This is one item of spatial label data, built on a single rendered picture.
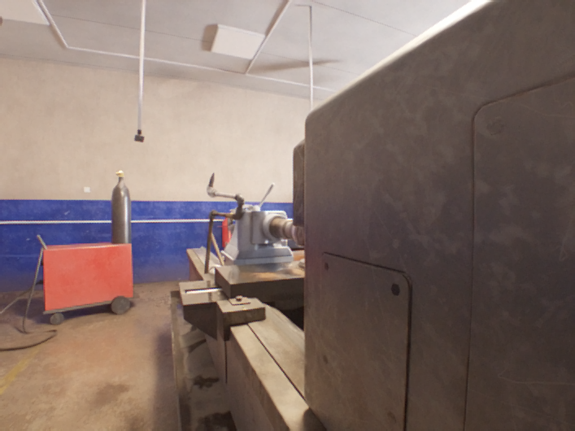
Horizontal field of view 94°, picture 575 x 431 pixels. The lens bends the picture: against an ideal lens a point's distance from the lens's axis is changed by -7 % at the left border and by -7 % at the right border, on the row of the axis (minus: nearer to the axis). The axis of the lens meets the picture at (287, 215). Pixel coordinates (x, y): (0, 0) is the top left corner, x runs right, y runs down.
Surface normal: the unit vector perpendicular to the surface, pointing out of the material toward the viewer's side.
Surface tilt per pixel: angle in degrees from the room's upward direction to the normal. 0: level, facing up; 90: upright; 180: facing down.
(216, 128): 90
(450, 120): 90
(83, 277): 90
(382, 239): 90
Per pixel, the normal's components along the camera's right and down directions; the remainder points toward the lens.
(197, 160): 0.39, 0.01
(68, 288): 0.68, 0.01
